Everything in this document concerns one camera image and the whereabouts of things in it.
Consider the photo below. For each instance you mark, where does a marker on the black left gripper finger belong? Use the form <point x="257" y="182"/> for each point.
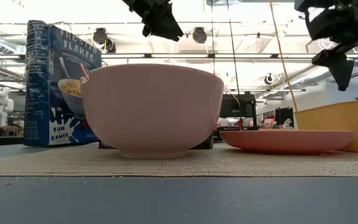
<point x="163" y="26"/>

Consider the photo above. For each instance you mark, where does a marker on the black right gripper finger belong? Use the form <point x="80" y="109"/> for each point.
<point x="337" y="68"/>

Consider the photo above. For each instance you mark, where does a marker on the pink plate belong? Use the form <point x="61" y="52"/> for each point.
<point x="286" y="140"/>

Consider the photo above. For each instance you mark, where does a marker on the blue frosted flakes cereal box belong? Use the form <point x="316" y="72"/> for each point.
<point x="57" y="93"/>

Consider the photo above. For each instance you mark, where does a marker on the orange plastic tray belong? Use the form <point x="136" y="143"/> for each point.
<point x="337" y="124"/>

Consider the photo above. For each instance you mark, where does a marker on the white bowl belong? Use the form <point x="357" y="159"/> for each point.
<point x="152" y="109"/>

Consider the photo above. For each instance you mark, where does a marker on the beige woven placemat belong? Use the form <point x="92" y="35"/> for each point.
<point x="179" y="165"/>

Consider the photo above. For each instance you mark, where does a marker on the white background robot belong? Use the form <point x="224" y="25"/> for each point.
<point x="0" y="105"/>

